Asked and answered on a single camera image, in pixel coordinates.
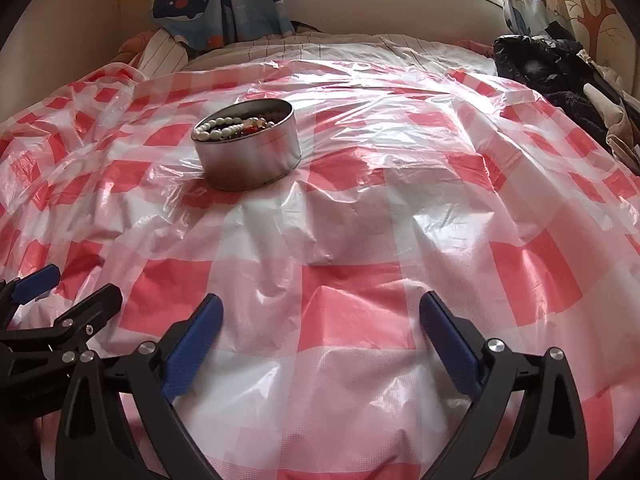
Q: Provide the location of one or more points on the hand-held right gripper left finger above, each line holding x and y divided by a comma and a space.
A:
197, 345

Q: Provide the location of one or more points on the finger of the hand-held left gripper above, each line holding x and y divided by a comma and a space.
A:
37, 282
92, 305

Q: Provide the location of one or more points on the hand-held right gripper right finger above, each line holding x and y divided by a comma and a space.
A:
450, 345

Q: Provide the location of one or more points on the round metal tin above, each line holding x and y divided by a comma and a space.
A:
250, 160

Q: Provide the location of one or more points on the red white checkered plastic sheet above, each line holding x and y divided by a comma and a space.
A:
350, 210

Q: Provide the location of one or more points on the pink pillow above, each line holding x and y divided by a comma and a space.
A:
135, 40

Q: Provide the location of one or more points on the beige cloth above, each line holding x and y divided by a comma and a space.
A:
615, 110

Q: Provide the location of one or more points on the pile of dark clothes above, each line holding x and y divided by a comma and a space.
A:
535, 65

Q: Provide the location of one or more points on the whale print curtain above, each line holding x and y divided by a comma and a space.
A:
185, 5

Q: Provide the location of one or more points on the striped bedsheet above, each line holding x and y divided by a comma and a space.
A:
350, 42

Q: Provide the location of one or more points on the blue patterned curtain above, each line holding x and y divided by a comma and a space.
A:
520, 10

